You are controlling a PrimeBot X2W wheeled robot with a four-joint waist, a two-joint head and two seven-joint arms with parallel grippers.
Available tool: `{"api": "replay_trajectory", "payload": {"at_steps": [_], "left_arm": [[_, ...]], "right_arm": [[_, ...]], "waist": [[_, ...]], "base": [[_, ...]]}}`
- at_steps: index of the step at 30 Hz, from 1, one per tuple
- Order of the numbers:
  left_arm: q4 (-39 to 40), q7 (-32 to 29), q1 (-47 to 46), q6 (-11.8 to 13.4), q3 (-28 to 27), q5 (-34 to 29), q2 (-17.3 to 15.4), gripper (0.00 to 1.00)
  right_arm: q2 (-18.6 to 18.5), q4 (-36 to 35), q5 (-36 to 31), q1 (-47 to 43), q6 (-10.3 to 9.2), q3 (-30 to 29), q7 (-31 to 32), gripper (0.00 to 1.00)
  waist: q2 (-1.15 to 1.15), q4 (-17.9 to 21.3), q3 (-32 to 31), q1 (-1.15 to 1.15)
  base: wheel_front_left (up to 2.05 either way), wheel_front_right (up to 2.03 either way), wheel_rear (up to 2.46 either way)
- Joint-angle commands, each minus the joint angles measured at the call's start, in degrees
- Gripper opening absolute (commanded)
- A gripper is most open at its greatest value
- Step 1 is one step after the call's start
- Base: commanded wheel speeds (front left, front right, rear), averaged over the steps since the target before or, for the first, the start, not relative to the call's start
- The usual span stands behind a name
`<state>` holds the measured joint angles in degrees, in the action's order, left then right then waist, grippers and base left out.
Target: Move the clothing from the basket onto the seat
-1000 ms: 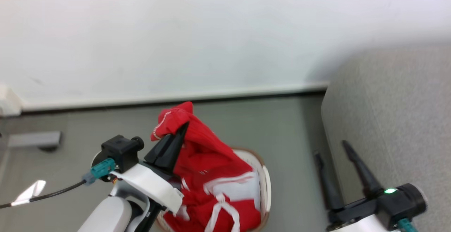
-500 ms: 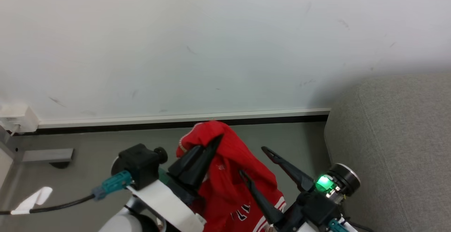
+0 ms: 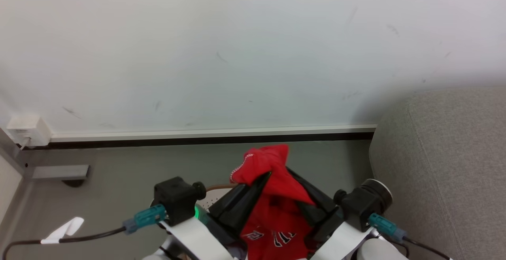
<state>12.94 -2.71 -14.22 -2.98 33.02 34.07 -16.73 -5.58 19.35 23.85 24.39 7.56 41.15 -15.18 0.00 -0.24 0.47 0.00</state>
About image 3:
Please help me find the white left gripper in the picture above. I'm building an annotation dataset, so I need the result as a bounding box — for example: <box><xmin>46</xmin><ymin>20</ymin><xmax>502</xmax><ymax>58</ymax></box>
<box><xmin>158</xmin><ymin>171</ymin><xmax>272</xmax><ymax>260</ymax></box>

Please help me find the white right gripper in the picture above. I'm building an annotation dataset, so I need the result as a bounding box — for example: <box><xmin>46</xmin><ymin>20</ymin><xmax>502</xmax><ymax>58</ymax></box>
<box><xmin>286</xmin><ymin>167</ymin><xmax>374</xmax><ymax>260</ymax></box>

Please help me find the red printed garment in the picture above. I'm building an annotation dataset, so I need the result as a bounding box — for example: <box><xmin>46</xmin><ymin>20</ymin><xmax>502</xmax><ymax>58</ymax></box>
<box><xmin>230</xmin><ymin>144</ymin><xmax>317</xmax><ymax>260</ymax></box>

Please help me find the white perforated laundry basket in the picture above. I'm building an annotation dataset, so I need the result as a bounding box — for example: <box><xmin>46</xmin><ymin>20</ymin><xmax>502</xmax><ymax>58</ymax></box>
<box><xmin>196</xmin><ymin>185</ymin><xmax>238</xmax><ymax>213</ymax></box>

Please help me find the white and black baseboard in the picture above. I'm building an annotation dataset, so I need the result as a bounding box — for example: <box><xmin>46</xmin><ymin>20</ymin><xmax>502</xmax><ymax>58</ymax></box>
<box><xmin>18</xmin><ymin>124</ymin><xmax>377</xmax><ymax>151</ymax></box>

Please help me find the grey fabric sofa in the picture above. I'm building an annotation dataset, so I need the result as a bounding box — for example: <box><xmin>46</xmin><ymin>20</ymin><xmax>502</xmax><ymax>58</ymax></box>
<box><xmin>369</xmin><ymin>87</ymin><xmax>506</xmax><ymax>260</ymax></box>

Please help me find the light grey furniture panel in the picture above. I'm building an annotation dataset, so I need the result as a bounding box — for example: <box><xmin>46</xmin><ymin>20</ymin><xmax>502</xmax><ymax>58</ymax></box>
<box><xmin>0</xmin><ymin>128</ymin><xmax>33</xmax><ymax>229</ymax></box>

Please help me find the black right cable teal plug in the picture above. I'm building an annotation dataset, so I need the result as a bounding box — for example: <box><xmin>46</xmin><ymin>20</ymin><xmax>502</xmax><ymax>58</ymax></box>
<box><xmin>368</xmin><ymin>213</ymin><xmax>452</xmax><ymax>260</ymax></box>

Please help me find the black cable teal plug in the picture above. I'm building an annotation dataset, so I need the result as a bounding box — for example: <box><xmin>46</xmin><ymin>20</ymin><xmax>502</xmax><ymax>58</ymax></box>
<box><xmin>0</xmin><ymin>204</ymin><xmax>168</xmax><ymax>260</ymax></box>
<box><xmin>368</xmin><ymin>213</ymin><xmax>452</xmax><ymax>260</ymax></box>

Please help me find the black left cable teal plug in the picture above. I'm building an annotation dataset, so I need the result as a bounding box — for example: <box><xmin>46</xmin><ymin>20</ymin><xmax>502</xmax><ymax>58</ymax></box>
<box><xmin>0</xmin><ymin>204</ymin><xmax>168</xmax><ymax>260</ymax></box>

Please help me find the white paper cable tag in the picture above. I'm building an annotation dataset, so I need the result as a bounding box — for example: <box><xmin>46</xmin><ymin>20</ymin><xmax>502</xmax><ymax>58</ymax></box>
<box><xmin>40</xmin><ymin>217</ymin><xmax>85</xmax><ymax>245</ymax></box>

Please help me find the white wall power box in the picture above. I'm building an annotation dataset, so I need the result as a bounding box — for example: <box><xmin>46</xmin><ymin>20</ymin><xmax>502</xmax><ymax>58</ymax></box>
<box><xmin>6</xmin><ymin>113</ymin><xmax>52</xmax><ymax>150</ymax></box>

